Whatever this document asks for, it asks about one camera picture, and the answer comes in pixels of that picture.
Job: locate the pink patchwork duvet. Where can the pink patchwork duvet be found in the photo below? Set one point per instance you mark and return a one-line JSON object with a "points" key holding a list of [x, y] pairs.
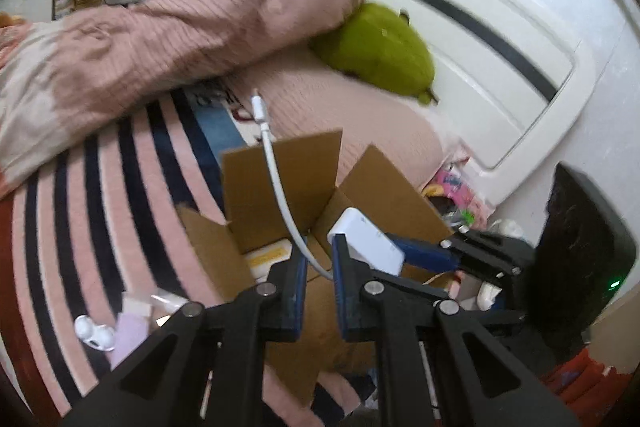
{"points": [[62, 81]]}

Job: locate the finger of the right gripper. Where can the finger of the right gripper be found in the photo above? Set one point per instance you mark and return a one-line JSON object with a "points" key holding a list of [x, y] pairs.
{"points": [[426, 255]]}

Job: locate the white power adapter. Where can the white power adapter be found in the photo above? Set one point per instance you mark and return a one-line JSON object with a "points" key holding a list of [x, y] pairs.
{"points": [[367, 243]]}

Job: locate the white cosmetic tube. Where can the white cosmetic tube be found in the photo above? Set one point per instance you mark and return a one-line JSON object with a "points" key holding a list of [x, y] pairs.
{"points": [[168, 302]]}

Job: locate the pink ribbed pillow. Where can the pink ribbed pillow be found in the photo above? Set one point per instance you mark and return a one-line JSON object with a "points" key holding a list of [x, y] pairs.
{"points": [[303, 96]]}

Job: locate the brown cardboard box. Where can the brown cardboard box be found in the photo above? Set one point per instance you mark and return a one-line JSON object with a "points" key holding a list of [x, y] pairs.
{"points": [[317, 197]]}

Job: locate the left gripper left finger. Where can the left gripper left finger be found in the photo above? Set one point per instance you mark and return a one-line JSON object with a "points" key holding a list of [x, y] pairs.
{"points": [[204, 366]]}

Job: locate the purple carton box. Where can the purple carton box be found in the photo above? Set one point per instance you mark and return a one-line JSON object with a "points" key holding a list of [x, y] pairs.
{"points": [[132, 327]]}

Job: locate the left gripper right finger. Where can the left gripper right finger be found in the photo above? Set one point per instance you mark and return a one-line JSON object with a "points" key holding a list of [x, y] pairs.
{"points": [[438, 364]]}

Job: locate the white bed headboard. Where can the white bed headboard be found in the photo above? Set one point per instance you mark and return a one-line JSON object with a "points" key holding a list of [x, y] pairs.
{"points": [[511, 80]]}

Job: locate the colourful pink bag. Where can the colourful pink bag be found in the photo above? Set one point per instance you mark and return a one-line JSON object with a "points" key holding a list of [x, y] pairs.
{"points": [[456, 200]]}

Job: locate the white earbud case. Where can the white earbud case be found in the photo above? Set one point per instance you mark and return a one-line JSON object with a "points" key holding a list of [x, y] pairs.
{"points": [[99, 337]]}

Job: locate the green plush toy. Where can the green plush toy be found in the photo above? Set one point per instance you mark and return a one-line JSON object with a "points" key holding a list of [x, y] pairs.
{"points": [[379, 47]]}

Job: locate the striped pink fleece blanket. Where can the striped pink fleece blanket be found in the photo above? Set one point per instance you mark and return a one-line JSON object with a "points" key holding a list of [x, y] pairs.
{"points": [[99, 221]]}

